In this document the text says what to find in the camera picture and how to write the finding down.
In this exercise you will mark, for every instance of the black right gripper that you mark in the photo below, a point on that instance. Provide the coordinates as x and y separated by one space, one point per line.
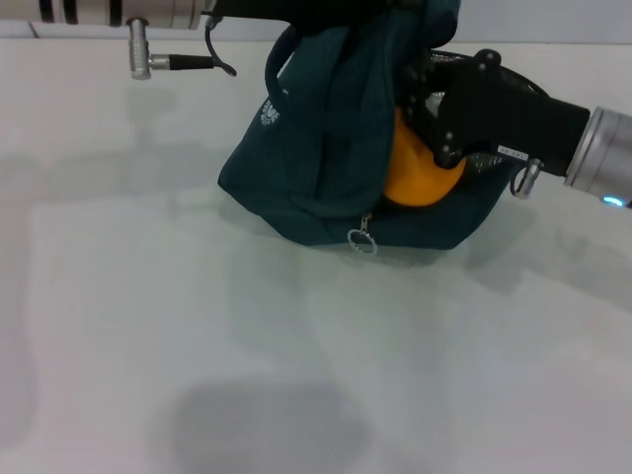
503 113

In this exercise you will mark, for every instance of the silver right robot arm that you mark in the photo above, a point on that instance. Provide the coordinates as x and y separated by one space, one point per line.
605 148

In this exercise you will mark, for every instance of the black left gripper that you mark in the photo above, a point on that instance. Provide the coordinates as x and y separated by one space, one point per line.
306 12

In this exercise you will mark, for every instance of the dark teal insulated lunch bag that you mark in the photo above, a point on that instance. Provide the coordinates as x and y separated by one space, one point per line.
321 163

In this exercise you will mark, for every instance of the yellow orange pear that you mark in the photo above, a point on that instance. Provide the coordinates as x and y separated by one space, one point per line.
419 178

